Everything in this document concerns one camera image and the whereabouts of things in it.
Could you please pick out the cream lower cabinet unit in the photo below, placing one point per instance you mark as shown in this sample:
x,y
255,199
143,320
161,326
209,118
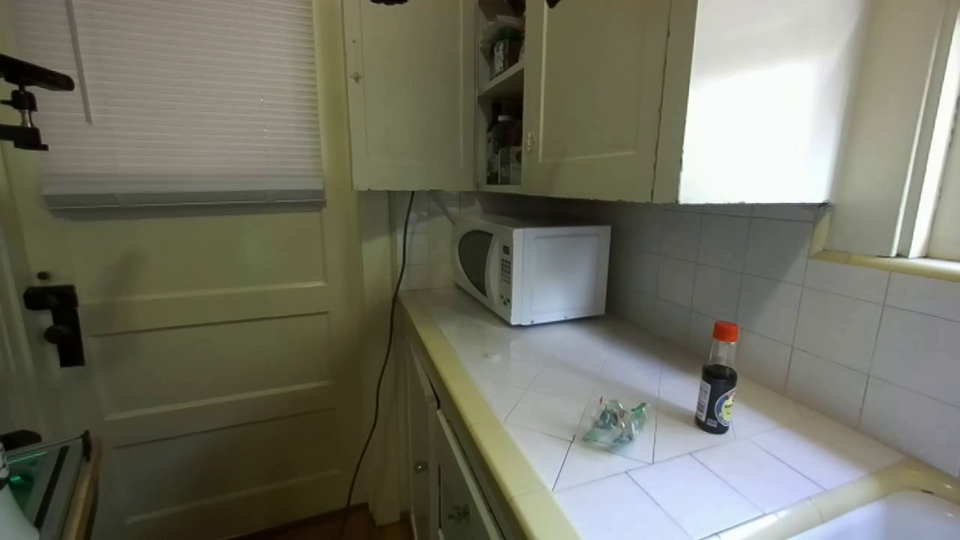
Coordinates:
x,y
439,480

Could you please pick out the bright kitchen window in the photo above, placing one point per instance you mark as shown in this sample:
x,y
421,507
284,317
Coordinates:
x,y
946,152

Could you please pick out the grey metal stove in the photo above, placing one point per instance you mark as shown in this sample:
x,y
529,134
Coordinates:
x,y
46,480

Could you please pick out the white window blind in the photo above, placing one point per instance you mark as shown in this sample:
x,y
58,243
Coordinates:
x,y
199,100

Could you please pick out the cream cabinet door with knob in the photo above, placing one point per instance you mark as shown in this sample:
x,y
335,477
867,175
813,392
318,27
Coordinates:
x,y
601,100

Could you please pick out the black door lock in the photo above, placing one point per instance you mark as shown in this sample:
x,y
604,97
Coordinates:
x,y
62,320

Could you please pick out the black camera clamp mount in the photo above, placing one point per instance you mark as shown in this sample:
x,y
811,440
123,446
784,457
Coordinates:
x,y
24,76

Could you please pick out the white microwave oven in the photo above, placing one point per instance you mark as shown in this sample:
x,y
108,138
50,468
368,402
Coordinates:
x,y
558,270

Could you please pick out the soy sauce bottle red cap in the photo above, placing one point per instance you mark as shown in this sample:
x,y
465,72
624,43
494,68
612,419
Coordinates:
x,y
718,392

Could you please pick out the cream upper cabinet body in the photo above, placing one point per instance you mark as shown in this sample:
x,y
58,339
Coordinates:
x,y
769,100

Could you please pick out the crumpled clear green plastic wrapper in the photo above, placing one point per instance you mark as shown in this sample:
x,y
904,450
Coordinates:
x,y
612,425

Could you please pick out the white panelled room door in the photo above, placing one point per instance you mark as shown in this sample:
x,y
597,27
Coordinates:
x,y
220,350

